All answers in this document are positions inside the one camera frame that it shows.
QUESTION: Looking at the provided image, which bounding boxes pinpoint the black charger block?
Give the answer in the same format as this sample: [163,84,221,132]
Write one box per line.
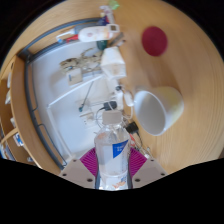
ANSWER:
[125,121,140,134]

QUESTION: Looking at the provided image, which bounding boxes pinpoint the flat round red coaster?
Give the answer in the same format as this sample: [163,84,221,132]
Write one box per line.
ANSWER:
[141,25,169,57]

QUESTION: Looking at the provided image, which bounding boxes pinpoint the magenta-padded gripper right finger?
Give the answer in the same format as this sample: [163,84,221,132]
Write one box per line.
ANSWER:
[127,147,168,190]

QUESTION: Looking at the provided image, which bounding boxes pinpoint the grey metal desk frame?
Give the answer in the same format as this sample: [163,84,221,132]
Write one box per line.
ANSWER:
[18,18,101,169]

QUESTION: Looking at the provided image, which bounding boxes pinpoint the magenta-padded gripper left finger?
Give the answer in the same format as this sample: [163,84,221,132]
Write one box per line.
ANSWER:
[59,147,100,190]

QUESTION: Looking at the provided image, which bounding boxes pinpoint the white desk lamp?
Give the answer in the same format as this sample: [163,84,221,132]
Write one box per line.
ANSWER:
[46,73,108,161]

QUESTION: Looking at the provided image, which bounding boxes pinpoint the small white oval case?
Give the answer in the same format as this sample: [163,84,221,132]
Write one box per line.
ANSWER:
[123,91,135,108]

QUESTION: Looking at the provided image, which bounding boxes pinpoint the wooden robot figure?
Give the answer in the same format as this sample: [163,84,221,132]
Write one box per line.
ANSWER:
[59,48,103,75]

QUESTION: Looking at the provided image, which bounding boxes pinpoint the white tissue pack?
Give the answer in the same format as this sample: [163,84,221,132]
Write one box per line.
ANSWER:
[100,46,128,81]

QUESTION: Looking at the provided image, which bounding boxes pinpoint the white power strip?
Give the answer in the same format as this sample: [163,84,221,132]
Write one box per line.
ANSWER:
[114,84,126,111]

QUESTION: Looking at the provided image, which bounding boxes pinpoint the clear water bottle blue label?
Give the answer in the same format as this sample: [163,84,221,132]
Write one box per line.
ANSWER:
[93,109,132,192]

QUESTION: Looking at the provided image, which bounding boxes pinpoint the pale yellow mug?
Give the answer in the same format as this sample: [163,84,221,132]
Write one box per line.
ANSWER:
[133,85,185,137]

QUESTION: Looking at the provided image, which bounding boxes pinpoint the white lotion bottle red pump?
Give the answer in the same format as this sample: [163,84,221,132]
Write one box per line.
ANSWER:
[55,25,113,44]

